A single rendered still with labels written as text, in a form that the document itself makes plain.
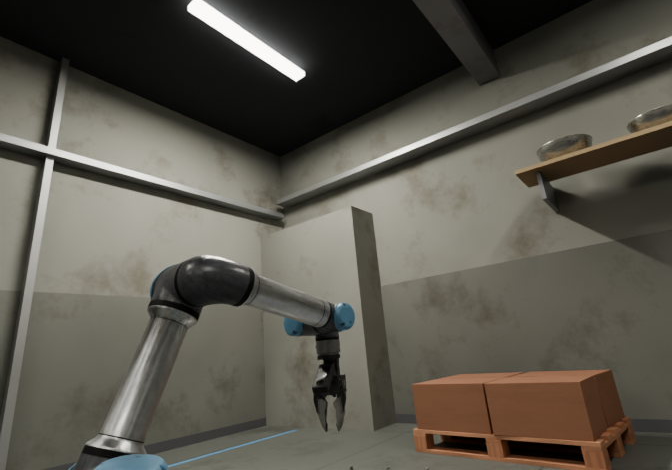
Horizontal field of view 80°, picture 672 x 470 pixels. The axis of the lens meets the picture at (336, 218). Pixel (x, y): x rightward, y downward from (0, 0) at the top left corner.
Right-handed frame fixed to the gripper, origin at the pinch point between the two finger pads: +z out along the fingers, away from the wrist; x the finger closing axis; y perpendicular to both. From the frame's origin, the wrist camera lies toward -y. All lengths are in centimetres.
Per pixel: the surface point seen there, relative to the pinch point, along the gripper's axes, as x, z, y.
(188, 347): 209, -39, 226
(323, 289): 85, -86, 277
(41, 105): 266, -241, 91
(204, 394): 202, 5, 243
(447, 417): -25, 24, 171
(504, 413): -59, 21, 151
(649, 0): -232, -266, 187
